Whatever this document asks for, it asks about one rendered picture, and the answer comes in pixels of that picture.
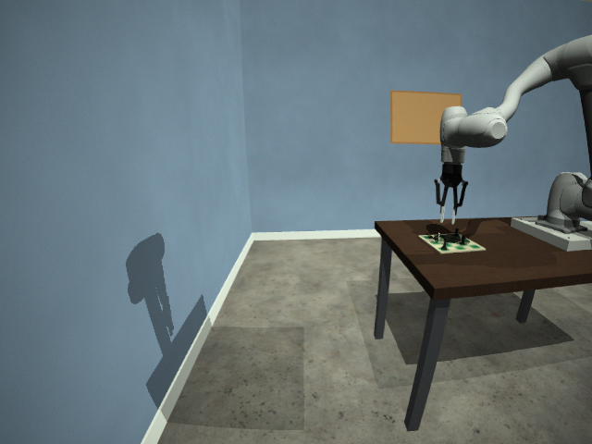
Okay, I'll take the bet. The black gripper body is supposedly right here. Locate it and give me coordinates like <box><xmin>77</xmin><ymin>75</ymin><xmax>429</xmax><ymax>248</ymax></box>
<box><xmin>440</xmin><ymin>164</ymin><xmax>463</xmax><ymax>188</ymax></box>

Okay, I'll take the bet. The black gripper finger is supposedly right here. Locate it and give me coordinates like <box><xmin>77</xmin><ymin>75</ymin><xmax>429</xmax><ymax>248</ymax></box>
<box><xmin>451</xmin><ymin>179</ymin><xmax>468</xmax><ymax>224</ymax></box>
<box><xmin>434</xmin><ymin>178</ymin><xmax>449</xmax><ymax>223</ymax></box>

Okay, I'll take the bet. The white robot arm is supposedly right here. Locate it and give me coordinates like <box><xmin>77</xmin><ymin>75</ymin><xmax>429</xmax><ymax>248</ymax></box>
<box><xmin>440</xmin><ymin>35</ymin><xmax>592</xmax><ymax>234</ymax></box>

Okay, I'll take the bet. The green and cream chessboard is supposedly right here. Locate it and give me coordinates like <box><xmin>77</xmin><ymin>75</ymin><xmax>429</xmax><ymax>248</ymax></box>
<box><xmin>419</xmin><ymin>233</ymin><xmax>486</xmax><ymax>253</ymax></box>

